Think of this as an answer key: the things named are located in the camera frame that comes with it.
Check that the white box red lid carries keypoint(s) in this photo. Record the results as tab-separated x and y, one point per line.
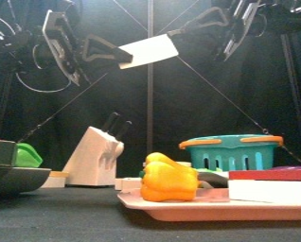
269	187

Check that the small white toy block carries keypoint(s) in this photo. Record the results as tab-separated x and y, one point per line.
130	183

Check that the yellow toy bell pepper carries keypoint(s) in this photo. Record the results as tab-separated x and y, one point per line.
168	181

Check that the dark side frame post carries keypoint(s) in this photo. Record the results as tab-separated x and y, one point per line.
295	88

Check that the pink plastic tray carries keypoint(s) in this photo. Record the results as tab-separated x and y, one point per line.
208	209

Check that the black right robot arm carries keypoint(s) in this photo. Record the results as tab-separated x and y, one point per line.
284	15

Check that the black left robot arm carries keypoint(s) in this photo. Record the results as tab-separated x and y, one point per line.
10	44

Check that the green plastic toy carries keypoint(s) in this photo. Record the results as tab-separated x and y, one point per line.
27	156

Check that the dark green box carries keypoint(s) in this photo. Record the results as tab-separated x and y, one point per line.
2	152

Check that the small white yellow block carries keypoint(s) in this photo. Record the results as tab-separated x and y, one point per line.
55	179

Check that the vertical metal frame pole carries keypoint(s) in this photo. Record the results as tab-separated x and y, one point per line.
150	104

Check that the dark grey toy item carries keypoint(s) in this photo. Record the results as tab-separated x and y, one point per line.
214	179

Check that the dark bowl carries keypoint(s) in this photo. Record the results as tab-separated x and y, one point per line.
14	179

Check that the white card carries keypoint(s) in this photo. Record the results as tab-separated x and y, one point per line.
149	51

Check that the white toy knife block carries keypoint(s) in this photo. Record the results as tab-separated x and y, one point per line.
94	159

